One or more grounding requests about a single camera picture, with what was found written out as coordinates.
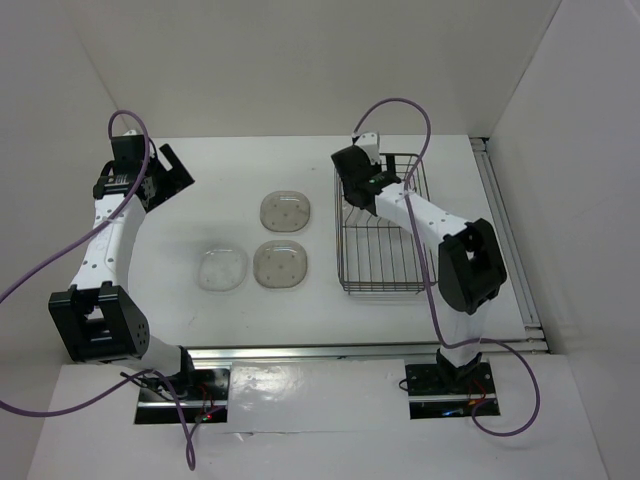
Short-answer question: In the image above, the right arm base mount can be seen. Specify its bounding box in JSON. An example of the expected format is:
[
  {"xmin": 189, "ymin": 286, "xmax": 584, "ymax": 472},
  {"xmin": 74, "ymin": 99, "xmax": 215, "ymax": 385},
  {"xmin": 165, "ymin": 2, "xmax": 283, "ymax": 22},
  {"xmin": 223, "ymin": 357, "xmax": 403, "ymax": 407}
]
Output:
[{"xmin": 398, "ymin": 360, "xmax": 500, "ymax": 420}]

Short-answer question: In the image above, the smoky glass plate near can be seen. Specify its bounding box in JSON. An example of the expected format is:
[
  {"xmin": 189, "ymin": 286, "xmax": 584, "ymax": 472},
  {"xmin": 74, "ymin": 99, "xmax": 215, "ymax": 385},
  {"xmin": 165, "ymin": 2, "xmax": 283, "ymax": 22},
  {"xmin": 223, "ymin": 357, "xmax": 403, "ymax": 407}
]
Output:
[{"xmin": 253, "ymin": 240, "xmax": 308, "ymax": 289}]

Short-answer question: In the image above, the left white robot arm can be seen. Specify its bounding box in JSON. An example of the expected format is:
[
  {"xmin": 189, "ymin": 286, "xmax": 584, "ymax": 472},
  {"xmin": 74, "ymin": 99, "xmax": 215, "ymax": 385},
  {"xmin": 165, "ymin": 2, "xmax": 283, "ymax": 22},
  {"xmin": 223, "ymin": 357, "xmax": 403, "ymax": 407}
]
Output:
[{"xmin": 48, "ymin": 135, "xmax": 198, "ymax": 399}]

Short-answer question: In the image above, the clear glass plate near left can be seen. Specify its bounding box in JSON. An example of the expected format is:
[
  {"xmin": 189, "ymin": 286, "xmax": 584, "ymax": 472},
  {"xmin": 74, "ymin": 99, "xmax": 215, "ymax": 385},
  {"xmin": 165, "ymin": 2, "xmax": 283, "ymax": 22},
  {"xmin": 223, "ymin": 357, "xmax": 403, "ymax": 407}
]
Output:
[{"xmin": 197, "ymin": 245, "xmax": 248, "ymax": 293}]

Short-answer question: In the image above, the smoky glass plate far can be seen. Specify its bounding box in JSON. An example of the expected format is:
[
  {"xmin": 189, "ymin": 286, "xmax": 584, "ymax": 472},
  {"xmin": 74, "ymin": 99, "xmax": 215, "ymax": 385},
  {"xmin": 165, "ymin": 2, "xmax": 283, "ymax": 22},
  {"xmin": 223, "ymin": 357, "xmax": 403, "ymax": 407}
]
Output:
[{"xmin": 259, "ymin": 191, "xmax": 311, "ymax": 233}]

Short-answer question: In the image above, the aluminium rail front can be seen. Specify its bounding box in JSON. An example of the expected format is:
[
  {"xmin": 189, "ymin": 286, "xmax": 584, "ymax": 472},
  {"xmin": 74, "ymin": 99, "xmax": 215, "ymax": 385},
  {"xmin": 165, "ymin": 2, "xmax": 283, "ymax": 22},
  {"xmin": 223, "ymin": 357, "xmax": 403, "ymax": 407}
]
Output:
[{"xmin": 78, "ymin": 339, "xmax": 441, "ymax": 365}]

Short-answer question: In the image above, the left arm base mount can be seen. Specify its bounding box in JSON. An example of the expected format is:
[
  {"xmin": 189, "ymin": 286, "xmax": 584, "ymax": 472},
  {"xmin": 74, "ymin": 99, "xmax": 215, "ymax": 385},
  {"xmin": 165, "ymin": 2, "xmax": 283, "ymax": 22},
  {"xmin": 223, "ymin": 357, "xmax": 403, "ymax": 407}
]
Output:
[{"xmin": 134, "ymin": 366, "xmax": 231, "ymax": 425}]

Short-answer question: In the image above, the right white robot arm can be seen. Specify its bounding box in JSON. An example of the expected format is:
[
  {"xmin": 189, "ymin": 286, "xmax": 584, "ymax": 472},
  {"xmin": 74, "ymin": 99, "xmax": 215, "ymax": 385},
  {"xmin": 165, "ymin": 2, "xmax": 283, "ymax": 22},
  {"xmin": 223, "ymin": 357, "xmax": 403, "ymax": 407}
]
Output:
[{"xmin": 331, "ymin": 144, "xmax": 507, "ymax": 392}]

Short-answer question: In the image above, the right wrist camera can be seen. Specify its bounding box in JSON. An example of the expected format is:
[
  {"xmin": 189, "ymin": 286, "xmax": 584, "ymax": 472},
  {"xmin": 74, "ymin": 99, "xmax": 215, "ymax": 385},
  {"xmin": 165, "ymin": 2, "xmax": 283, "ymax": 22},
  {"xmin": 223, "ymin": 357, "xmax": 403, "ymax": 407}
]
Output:
[{"xmin": 352, "ymin": 132, "xmax": 381, "ymax": 165}]

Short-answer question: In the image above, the smoky glass plate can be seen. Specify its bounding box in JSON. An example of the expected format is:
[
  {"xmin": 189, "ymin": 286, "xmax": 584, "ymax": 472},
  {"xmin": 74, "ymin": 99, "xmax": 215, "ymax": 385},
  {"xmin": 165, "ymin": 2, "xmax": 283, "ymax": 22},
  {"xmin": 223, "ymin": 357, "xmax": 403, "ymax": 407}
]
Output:
[
  {"xmin": 253, "ymin": 240, "xmax": 308, "ymax": 289},
  {"xmin": 259, "ymin": 191, "xmax": 311, "ymax": 233}
]

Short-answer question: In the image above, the grey wire dish rack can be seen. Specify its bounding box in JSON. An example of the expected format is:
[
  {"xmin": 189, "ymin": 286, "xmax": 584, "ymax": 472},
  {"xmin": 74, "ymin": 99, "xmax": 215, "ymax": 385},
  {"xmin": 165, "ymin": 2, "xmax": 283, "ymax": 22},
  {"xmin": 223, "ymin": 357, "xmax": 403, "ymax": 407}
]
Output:
[{"xmin": 334, "ymin": 153, "xmax": 424, "ymax": 295}]

